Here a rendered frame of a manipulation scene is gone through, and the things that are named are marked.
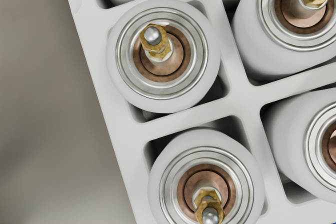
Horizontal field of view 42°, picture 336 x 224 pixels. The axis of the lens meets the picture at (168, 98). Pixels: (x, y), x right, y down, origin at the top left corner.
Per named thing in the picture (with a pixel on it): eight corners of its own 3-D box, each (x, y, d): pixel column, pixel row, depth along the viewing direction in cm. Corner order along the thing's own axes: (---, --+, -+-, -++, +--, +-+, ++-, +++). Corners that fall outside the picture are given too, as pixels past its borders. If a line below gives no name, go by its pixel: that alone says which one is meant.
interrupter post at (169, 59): (157, 34, 36) (153, 26, 33) (182, 49, 36) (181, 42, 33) (142, 59, 36) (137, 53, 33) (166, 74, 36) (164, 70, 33)
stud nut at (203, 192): (193, 211, 32) (193, 214, 31) (194, 188, 32) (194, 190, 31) (220, 212, 32) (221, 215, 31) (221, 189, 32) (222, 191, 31)
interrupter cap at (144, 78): (147, -9, 36) (146, -11, 36) (225, 38, 36) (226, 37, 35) (99, 69, 36) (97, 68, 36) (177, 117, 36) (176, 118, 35)
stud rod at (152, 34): (160, 42, 34) (151, 22, 27) (169, 51, 34) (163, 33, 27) (151, 51, 34) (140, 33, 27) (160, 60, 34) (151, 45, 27)
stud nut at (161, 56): (160, 30, 33) (159, 28, 32) (176, 46, 33) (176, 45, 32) (141, 49, 33) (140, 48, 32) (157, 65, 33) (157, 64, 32)
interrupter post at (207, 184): (191, 207, 35) (190, 216, 32) (191, 177, 35) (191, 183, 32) (220, 207, 35) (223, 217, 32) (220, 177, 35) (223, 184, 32)
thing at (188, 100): (159, 20, 54) (142, -27, 36) (226, 60, 53) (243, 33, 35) (118, 87, 54) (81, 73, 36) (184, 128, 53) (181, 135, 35)
